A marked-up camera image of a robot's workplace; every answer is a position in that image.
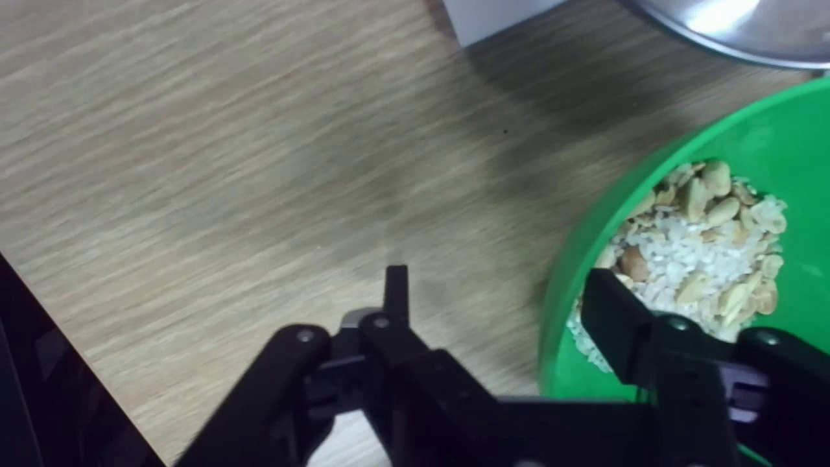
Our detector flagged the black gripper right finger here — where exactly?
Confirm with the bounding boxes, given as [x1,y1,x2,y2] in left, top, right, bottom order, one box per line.
[580,267,830,467]

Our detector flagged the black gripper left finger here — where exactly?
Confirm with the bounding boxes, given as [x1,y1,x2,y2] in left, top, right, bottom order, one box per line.
[176,263,500,467]

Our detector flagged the rice and peanut mix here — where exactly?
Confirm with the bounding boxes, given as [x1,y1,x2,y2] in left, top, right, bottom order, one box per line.
[565,159,792,374]

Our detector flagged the green plastic bowl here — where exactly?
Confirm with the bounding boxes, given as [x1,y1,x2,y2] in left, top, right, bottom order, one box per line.
[538,75,830,404]

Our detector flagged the glass lid with wooden knob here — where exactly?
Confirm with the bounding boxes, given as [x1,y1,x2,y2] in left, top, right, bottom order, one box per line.
[617,0,830,72]

